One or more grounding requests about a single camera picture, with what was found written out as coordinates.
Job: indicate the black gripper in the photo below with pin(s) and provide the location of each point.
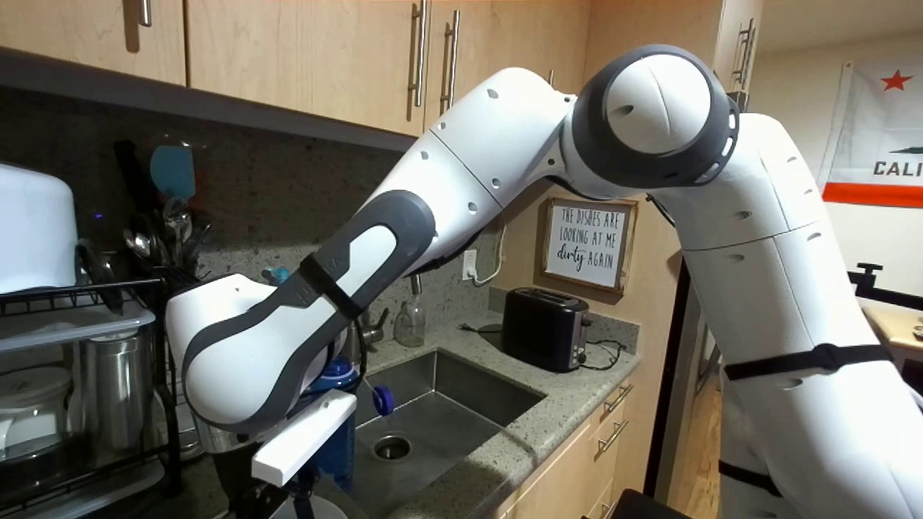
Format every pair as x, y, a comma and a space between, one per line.
260, 490

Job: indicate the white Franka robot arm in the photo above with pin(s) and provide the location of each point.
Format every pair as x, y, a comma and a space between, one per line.
501, 153

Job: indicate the stainless steel pot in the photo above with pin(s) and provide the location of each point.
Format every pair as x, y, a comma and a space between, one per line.
115, 393

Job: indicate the dark metal faucet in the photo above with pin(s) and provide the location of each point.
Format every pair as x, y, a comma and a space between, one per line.
377, 330

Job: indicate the stainless steel sink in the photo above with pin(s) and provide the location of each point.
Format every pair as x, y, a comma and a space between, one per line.
451, 404

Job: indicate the clear glass jar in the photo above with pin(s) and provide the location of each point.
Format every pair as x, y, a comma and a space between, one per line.
409, 321

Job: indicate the black utensil holder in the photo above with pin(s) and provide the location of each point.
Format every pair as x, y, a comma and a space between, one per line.
184, 274

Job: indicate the black toaster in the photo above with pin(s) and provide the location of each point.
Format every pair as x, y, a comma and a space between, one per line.
542, 330

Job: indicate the wooden lower cabinet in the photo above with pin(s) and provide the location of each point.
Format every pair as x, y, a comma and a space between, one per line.
588, 463

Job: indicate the teal spatula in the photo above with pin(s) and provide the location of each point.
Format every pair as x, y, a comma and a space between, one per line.
171, 171

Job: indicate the large white bowl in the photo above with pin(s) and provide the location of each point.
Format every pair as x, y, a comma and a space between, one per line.
32, 232

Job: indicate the black equipment box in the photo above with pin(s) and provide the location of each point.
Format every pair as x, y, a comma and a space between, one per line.
651, 509

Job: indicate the wood framed text sign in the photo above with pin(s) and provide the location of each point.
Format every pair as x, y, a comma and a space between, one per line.
588, 245

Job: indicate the wooden upper cabinet door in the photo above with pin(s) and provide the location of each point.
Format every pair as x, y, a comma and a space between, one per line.
291, 46
521, 29
77, 33

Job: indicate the tall wooden cabinet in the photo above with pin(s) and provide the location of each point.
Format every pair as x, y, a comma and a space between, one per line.
654, 17

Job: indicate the wooden table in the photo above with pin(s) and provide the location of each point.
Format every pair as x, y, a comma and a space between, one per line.
899, 331

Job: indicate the white and red flag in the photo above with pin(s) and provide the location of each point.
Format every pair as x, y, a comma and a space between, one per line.
880, 144

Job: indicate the white wall outlet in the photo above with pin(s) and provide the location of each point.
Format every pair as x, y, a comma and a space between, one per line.
469, 267

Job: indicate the black clamp mount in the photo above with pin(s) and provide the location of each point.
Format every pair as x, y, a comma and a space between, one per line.
883, 285

